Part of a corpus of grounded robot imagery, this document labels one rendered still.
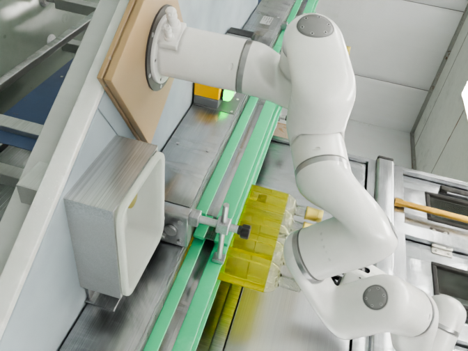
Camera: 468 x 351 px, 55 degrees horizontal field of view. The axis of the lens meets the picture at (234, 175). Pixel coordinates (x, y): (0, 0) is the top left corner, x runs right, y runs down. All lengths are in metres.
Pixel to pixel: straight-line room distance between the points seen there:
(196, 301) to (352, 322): 0.33
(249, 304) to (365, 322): 0.46
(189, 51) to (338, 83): 0.28
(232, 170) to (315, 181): 0.43
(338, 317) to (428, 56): 6.62
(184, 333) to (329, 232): 0.36
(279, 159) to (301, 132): 0.90
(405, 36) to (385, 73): 0.61
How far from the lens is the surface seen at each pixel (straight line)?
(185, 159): 1.05
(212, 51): 0.80
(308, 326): 1.14
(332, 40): 0.73
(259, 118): 1.25
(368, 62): 7.23
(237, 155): 1.11
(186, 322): 0.90
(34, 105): 1.29
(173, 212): 0.92
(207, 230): 1.02
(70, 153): 0.71
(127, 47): 0.74
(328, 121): 0.67
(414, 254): 1.45
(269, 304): 1.15
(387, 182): 1.59
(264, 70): 0.80
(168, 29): 0.80
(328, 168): 0.66
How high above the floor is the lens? 1.07
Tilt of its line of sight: 7 degrees down
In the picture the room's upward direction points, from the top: 105 degrees clockwise
